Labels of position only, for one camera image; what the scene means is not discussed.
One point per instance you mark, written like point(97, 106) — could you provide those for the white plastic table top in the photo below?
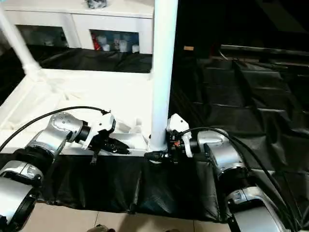
point(84, 91)

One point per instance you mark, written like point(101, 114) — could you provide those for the white plastic table leg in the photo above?
point(19, 43)
point(164, 60)

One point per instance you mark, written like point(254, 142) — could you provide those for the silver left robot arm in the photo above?
point(53, 137)

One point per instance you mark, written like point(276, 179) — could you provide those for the black table mat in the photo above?
point(169, 183)

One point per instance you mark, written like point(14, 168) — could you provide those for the red bottle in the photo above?
point(96, 44)

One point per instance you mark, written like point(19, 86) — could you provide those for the white glass-door cabinet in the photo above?
point(72, 19)

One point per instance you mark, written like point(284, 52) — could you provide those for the dark long bar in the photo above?
point(265, 50)

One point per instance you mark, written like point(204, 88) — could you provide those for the dark bundle on cabinet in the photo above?
point(95, 3)

